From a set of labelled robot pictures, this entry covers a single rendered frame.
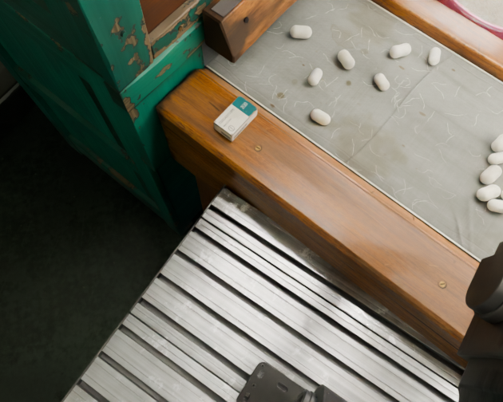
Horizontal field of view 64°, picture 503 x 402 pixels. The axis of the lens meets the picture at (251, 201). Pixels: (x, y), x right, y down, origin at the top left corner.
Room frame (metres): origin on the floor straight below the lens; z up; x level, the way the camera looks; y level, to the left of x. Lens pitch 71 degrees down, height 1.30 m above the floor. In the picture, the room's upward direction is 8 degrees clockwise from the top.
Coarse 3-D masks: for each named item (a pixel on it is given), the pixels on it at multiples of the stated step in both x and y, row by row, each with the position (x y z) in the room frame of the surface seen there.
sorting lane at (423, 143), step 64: (320, 0) 0.59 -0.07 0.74; (256, 64) 0.44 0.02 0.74; (320, 64) 0.46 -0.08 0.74; (384, 64) 0.47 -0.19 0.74; (448, 64) 0.49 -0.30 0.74; (320, 128) 0.33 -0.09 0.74; (384, 128) 0.35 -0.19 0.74; (448, 128) 0.36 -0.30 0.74; (384, 192) 0.24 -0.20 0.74; (448, 192) 0.25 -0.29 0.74
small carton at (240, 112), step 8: (240, 96) 0.34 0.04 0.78; (232, 104) 0.33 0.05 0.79; (240, 104) 0.33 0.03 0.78; (248, 104) 0.33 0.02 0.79; (224, 112) 0.31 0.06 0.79; (232, 112) 0.31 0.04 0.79; (240, 112) 0.31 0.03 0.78; (248, 112) 0.32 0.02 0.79; (256, 112) 0.32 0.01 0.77; (216, 120) 0.30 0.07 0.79; (224, 120) 0.30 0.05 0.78; (232, 120) 0.30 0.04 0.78; (240, 120) 0.30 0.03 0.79; (248, 120) 0.31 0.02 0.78; (216, 128) 0.29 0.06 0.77; (224, 128) 0.28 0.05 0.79; (232, 128) 0.29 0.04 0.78; (240, 128) 0.29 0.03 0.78; (232, 136) 0.28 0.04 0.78
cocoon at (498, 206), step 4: (492, 200) 0.24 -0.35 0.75; (496, 200) 0.24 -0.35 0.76; (500, 200) 0.24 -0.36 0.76; (488, 204) 0.24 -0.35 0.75; (492, 204) 0.24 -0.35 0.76; (496, 204) 0.24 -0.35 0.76; (500, 204) 0.24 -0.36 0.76; (488, 208) 0.23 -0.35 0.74; (492, 208) 0.23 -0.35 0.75; (496, 208) 0.23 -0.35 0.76; (500, 208) 0.23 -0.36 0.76; (500, 212) 0.23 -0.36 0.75
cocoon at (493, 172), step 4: (488, 168) 0.29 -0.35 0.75; (492, 168) 0.29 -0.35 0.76; (496, 168) 0.29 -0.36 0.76; (500, 168) 0.29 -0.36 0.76; (484, 172) 0.29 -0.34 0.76; (488, 172) 0.29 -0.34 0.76; (492, 172) 0.29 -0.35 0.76; (496, 172) 0.29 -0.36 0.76; (500, 172) 0.29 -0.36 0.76; (480, 176) 0.28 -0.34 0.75; (484, 176) 0.28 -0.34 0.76; (488, 176) 0.28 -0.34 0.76; (492, 176) 0.28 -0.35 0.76; (496, 176) 0.28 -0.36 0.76; (484, 180) 0.27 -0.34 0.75; (488, 180) 0.27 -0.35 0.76; (492, 180) 0.27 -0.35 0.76
